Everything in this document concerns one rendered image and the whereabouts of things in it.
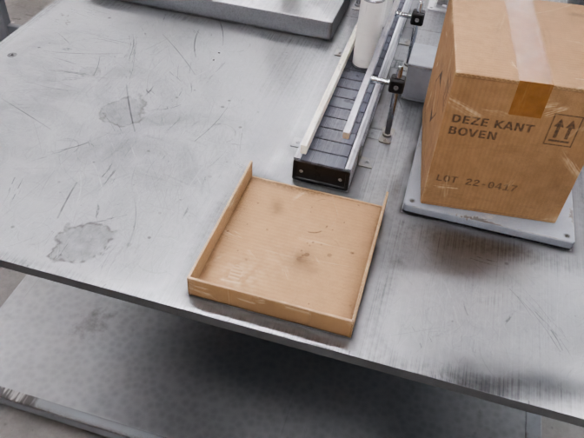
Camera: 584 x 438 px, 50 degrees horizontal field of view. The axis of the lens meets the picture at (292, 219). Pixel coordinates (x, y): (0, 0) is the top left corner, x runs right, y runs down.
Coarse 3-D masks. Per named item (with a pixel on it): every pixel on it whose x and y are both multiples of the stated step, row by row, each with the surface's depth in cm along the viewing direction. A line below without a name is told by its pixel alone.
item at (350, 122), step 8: (400, 0) 148; (392, 8) 143; (392, 16) 140; (384, 32) 134; (384, 40) 132; (376, 48) 129; (376, 56) 126; (368, 72) 122; (368, 80) 120; (360, 88) 118; (360, 96) 116; (360, 104) 114; (352, 112) 112; (352, 120) 110; (344, 128) 108; (352, 128) 110; (344, 136) 108
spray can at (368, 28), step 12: (372, 0) 127; (384, 0) 128; (360, 12) 131; (372, 12) 129; (360, 24) 132; (372, 24) 131; (360, 36) 133; (372, 36) 133; (360, 48) 135; (372, 48) 135; (360, 60) 137
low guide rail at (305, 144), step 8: (352, 40) 141; (352, 48) 140; (344, 56) 135; (344, 64) 134; (336, 72) 130; (336, 80) 129; (328, 88) 126; (328, 96) 124; (320, 104) 121; (320, 112) 119; (312, 120) 117; (320, 120) 120; (312, 128) 116; (304, 136) 114; (312, 136) 115; (304, 144) 112; (304, 152) 113
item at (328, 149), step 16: (384, 48) 146; (352, 64) 140; (352, 80) 135; (336, 96) 130; (352, 96) 130; (368, 96) 131; (336, 112) 126; (320, 128) 122; (336, 128) 122; (320, 144) 118; (336, 144) 118; (352, 144) 118; (304, 160) 114; (320, 160) 114; (336, 160) 115
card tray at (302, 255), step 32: (256, 192) 114; (288, 192) 114; (320, 192) 115; (224, 224) 106; (256, 224) 108; (288, 224) 108; (320, 224) 109; (352, 224) 109; (224, 256) 102; (256, 256) 103; (288, 256) 103; (320, 256) 103; (352, 256) 104; (192, 288) 95; (224, 288) 93; (256, 288) 98; (288, 288) 98; (320, 288) 99; (352, 288) 99; (288, 320) 94; (320, 320) 92; (352, 320) 90
